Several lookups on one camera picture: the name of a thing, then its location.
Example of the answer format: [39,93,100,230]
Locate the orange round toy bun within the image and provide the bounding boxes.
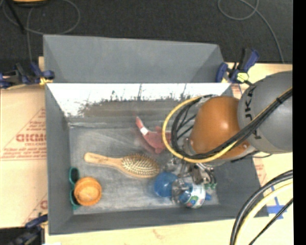
[73,177,103,206]

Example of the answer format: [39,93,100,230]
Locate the wooden hairbrush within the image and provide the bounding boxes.
[83,152,161,180]

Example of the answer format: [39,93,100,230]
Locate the grey metal bin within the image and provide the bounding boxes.
[42,34,269,236]

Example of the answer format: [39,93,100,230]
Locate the blue cup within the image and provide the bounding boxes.
[154,171,180,198]

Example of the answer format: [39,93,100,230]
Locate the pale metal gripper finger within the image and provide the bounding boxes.
[172,190,192,204]
[171,179,193,191]

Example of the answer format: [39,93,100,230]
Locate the brown cardboard board, red print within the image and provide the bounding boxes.
[0,56,293,230]

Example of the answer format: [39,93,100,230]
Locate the green sunglasses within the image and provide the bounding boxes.
[68,166,82,210]

